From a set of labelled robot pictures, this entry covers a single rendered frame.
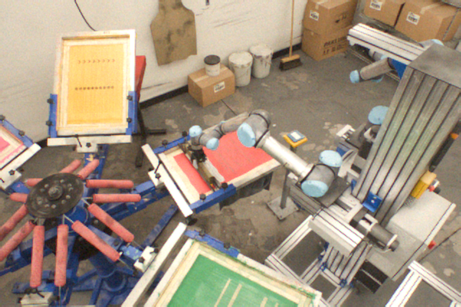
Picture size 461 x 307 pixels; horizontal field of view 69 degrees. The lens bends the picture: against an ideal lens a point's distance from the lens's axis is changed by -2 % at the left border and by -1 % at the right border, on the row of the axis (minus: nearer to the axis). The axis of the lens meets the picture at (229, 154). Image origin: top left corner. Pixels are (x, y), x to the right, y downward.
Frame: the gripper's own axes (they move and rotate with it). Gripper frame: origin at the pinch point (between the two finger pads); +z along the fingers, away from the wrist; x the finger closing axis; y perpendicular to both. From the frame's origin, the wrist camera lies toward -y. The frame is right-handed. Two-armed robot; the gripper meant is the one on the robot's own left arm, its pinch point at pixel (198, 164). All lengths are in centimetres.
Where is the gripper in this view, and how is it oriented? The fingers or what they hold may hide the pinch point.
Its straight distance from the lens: 233.0
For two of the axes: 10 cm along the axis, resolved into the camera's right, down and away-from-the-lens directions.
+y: 5.3, 6.2, -5.7
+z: 0.2, 6.7, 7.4
